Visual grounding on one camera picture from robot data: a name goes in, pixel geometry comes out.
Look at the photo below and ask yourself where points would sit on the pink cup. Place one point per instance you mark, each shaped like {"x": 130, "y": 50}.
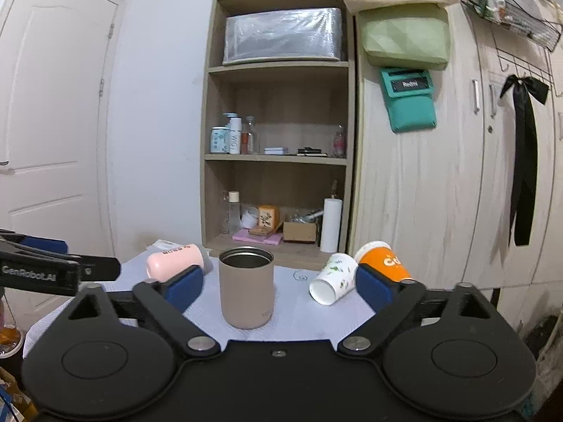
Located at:
{"x": 173, "y": 261}

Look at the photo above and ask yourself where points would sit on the green padded pouch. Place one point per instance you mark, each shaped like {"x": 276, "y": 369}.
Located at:
{"x": 404, "y": 35}

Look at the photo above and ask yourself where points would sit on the white door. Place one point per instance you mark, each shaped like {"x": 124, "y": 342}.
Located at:
{"x": 52, "y": 118}

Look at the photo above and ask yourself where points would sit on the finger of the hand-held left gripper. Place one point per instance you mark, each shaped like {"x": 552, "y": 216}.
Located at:
{"x": 42, "y": 244}
{"x": 103, "y": 268}

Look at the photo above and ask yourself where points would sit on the white pump bottle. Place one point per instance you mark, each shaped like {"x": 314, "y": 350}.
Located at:
{"x": 234, "y": 136}

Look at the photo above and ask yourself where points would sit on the small white flat box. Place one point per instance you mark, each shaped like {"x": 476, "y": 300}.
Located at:
{"x": 276, "y": 150}

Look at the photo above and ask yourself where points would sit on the teal fabric pouch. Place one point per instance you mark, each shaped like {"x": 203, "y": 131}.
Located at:
{"x": 411, "y": 105}

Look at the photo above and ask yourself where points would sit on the white paper towel roll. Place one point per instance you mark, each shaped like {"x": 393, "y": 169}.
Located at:
{"x": 330, "y": 226}

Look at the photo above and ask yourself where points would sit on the black flat case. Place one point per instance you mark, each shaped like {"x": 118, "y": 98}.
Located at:
{"x": 311, "y": 151}

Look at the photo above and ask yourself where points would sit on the white floral paper cup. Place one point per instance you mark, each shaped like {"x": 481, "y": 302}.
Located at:
{"x": 336, "y": 274}

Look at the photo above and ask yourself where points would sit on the blue and white can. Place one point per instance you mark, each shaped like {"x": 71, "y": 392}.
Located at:
{"x": 219, "y": 140}

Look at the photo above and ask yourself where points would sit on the orange paper cup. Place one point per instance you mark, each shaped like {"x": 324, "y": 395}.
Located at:
{"x": 389, "y": 261}

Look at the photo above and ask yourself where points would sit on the white patterned table cloth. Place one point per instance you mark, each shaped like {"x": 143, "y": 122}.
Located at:
{"x": 294, "y": 312}

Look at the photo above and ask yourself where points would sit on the plastic-wrapped grey storage box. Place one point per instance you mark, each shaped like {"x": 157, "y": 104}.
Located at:
{"x": 283, "y": 35}

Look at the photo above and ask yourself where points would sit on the tan metal cup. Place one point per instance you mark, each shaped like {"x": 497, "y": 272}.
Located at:
{"x": 246, "y": 290}

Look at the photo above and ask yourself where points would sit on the clear glass bottle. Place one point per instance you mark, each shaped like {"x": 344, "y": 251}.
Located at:
{"x": 249, "y": 138}

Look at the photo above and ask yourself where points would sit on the wooden shelf unit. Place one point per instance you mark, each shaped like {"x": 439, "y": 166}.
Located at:
{"x": 281, "y": 110}

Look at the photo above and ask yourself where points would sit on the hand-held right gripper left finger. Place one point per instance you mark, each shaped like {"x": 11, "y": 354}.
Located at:
{"x": 187, "y": 288}

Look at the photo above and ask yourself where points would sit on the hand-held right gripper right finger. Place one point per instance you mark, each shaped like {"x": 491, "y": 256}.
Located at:
{"x": 371, "y": 288}

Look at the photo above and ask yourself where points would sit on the clear bottle with beige cap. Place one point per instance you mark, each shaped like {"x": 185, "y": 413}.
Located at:
{"x": 231, "y": 215}

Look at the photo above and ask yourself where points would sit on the brown cardboard box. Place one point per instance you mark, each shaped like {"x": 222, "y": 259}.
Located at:
{"x": 300, "y": 232}

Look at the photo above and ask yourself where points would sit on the pink-labelled clear bottle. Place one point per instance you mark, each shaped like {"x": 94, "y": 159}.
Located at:
{"x": 338, "y": 143}

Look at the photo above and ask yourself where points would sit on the pink flat box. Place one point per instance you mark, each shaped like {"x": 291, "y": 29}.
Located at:
{"x": 264, "y": 238}

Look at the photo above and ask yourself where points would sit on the yellow floral box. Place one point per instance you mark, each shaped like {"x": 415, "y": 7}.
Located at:
{"x": 268, "y": 217}

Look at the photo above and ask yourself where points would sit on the light wood wardrobe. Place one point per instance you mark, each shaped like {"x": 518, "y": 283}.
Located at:
{"x": 440, "y": 184}

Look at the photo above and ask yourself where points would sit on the black ribbon bow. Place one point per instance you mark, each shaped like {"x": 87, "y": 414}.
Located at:
{"x": 525, "y": 149}

